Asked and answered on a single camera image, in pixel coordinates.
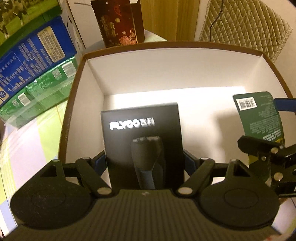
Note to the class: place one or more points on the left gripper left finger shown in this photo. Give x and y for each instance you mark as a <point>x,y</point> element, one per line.
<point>90,171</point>

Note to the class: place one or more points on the wooden door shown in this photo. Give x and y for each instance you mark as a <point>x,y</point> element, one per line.
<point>173,20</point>

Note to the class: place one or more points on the black FLYCO shaver box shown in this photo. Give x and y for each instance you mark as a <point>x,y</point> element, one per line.
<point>143,147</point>

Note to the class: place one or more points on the checked tablecloth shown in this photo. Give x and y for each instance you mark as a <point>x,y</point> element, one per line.
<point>24,152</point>

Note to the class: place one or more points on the dark green product card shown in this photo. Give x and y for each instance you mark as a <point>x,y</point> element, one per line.
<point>259,116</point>

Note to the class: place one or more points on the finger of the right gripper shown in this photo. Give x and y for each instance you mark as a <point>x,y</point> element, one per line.
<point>285,104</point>
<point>275,151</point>

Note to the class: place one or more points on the quilted tan chair cover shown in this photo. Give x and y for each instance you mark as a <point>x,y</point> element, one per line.
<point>248,24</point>

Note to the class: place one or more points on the green shrink-wrapped carton pack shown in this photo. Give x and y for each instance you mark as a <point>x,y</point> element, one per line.
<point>44,93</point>

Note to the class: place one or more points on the blue milk carton box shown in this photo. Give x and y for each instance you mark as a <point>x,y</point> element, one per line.
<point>43,49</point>

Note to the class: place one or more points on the brown cardboard storage box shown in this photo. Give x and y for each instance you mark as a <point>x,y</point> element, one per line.
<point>201,77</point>

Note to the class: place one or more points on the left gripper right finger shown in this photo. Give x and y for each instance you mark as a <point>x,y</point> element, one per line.
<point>199,171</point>

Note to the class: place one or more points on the pure milk carton box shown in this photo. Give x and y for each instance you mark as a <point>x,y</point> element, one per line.
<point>16,14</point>

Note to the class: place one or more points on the dark red gift bag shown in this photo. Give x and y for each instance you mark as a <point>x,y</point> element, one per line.
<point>120,22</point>

